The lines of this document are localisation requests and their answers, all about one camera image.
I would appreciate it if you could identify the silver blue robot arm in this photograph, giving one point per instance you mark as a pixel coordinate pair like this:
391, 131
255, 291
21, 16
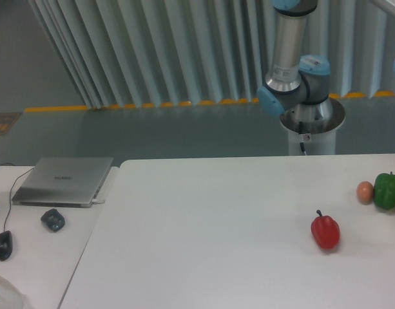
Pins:
290, 64

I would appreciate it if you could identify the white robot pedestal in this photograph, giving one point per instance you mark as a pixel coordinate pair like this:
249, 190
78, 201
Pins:
311, 129

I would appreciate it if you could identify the red bell pepper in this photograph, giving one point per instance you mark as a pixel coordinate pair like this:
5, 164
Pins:
325, 231

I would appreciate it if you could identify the black computer mouse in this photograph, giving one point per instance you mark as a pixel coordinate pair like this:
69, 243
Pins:
6, 245

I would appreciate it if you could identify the dark grey earbuds case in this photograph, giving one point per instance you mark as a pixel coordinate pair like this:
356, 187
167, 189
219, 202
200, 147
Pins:
53, 220

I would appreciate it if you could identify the brown egg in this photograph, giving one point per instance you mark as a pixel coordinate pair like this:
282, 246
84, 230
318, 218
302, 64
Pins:
365, 192

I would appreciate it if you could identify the green bell pepper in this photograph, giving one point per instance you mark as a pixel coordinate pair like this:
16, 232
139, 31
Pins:
384, 191

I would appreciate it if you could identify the white cap with orange print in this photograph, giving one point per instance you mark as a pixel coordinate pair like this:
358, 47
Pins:
10, 297

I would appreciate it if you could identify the silver laptop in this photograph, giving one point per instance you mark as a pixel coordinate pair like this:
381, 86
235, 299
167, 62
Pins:
64, 182

